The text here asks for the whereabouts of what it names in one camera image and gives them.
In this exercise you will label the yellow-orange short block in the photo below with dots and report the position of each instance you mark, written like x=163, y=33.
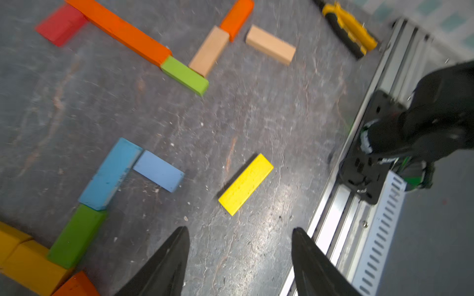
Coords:
x=28, y=265

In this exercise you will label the red-orange block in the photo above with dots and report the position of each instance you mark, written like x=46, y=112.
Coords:
x=97, y=14

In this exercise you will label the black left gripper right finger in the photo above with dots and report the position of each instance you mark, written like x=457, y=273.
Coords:
x=315, y=275

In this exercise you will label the light blue short block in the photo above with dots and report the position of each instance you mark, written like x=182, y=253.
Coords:
x=159, y=171

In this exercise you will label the tan wooden long block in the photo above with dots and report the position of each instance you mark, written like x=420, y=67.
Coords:
x=270, y=45

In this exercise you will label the orange long block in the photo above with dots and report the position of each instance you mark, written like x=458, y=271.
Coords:
x=77, y=285

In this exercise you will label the lime green block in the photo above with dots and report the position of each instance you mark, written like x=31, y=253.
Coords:
x=184, y=75

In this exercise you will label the tan wooden short block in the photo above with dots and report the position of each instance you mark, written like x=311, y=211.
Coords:
x=210, y=51

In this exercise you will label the yellow handled pliers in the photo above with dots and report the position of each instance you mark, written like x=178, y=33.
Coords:
x=356, y=38

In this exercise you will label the yellow long block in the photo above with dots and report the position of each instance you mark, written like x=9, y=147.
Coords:
x=246, y=183

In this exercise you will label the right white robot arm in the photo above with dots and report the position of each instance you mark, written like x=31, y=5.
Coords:
x=439, y=121

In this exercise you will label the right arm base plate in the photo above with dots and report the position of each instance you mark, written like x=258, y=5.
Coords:
x=364, y=173

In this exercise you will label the green short block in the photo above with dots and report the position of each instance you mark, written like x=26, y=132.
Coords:
x=76, y=237

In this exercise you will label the red short block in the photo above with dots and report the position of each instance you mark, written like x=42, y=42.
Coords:
x=62, y=25

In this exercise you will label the light blue long block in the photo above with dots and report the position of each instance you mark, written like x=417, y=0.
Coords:
x=110, y=175

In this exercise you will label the yellow-orange long block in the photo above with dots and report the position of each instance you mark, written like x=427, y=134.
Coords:
x=10, y=239

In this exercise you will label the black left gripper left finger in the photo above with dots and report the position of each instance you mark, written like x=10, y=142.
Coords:
x=164, y=273

